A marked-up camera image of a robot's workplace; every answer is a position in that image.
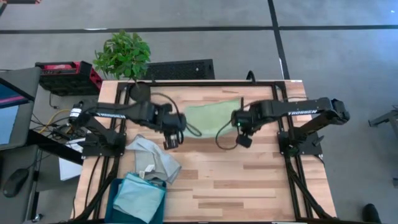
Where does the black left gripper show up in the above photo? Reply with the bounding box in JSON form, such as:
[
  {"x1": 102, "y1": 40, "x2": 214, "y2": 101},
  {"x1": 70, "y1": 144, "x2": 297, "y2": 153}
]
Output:
[{"x1": 152, "y1": 104, "x2": 187, "y2": 151}]

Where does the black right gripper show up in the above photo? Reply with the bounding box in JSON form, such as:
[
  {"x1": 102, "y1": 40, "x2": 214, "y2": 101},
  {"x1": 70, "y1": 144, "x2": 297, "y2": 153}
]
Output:
[{"x1": 231, "y1": 105, "x2": 261, "y2": 149}]

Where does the grey waffle microfiber towel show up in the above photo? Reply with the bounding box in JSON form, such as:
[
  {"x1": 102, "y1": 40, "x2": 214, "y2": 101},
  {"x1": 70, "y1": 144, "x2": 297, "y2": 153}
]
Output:
[{"x1": 125, "y1": 134, "x2": 183, "y2": 185}]

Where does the green microfiber towel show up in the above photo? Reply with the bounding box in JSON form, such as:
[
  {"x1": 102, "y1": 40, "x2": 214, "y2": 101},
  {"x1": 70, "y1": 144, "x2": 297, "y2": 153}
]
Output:
[{"x1": 183, "y1": 98, "x2": 242, "y2": 139}]

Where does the light blue teal-edged towel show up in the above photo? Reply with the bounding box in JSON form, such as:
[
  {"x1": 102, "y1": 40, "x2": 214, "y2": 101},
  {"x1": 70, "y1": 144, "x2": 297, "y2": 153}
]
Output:
[{"x1": 112, "y1": 172, "x2": 167, "y2": 224}]

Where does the black plant pot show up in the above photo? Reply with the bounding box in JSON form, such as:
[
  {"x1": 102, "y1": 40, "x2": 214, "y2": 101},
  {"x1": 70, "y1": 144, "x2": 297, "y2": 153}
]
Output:
[{"x1": 129, "y1": 81, "x2": 152, "y2": 103}]

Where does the black keyboard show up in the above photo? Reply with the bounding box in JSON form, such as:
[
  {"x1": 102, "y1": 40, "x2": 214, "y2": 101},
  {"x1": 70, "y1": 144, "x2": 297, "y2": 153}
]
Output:
[{"x1": 141, "y1": 58, "x2": 216, "y2": 81}]

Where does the teal plastic bin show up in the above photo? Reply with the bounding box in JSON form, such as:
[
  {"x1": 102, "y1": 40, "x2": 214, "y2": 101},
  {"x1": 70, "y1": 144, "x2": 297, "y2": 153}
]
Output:
[{"x1": 104, "y1": 178, "x2": 168, "y2": 224}]

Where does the green leafy plant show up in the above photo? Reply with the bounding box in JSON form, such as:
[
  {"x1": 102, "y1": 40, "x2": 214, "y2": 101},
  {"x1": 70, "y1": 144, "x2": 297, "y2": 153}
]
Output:
[{"x1": 92, "y1": 29, "x2": 152, "y2": 81}]

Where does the white paper sheet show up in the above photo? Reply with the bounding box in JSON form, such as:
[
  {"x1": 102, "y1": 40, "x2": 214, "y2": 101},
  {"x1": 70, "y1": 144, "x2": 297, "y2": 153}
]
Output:
[{"x1": 58, "y1": 138, "x2": 84, "y2": 182}]

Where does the red and black tool case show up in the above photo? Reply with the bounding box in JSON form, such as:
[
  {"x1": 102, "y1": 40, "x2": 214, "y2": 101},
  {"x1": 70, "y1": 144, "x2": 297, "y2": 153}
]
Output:
[{"x1": 34, "y1": 60, "x2": 103, "y2": 96}]

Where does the grey chair base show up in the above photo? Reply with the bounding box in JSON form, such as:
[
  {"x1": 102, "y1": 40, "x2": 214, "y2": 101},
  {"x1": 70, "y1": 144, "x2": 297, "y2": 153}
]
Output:
[{"x1": 368, "y1": 107, "x2": 398, "y2": 128}]

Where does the person's black shoe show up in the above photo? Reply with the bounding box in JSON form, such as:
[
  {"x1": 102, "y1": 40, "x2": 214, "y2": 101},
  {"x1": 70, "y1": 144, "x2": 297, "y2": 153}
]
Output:
[{"x1": 362, "y1": 203, "x2": 382, "y2": 224}]

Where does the monitor with blue screen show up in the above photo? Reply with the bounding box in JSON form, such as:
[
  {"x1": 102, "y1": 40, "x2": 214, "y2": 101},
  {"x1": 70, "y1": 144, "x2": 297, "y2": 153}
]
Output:
[{"x1": 0, "y1": 67, "x2": 42, "y2": 152}]

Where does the black computer mouse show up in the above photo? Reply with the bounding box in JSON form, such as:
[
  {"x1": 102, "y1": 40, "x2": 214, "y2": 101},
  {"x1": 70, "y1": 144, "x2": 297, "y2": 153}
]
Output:
[{"x1": 2, "y1": 167, "x2": 30, "y2": 198}]

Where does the grey office desk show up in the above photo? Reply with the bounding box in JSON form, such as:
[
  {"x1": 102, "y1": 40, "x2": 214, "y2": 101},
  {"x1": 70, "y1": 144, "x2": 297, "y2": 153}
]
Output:
[{"x1": 0, "y1": 144, "x2": 41, "y2": 224}]

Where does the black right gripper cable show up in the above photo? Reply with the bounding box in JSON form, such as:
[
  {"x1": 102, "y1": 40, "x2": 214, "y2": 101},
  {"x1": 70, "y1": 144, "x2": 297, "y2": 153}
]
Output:
[{"x1": 215, "y1": 119, "x2": 240, "y2": 151}]

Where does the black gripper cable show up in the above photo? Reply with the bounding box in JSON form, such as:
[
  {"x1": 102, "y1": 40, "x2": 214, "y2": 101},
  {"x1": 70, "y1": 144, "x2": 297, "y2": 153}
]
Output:
[
  {"x1": 150, "y1": 91, "x2": 203, "y2": 138},
  {"x1": 215, "y1": 119, "x2": 240, "y2": 151}
]

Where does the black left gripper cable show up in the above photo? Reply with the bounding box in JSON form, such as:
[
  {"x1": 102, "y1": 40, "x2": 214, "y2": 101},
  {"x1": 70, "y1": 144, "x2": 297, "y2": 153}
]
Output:
[{"x1": 150, "y1": 91, "x2": 203, "y2": 138}]

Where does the black metal table frame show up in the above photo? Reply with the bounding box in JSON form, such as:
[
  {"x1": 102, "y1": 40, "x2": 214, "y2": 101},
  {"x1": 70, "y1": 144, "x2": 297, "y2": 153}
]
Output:
[{"x1": 73, "y1": 80, "x2": 335, "y2": 223}]

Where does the yellow cable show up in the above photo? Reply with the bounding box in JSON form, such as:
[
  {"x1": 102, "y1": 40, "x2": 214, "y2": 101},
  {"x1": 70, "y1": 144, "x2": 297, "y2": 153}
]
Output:
[{"x1": 39, "y1": 108, "x2": 72, "y2": 134}]

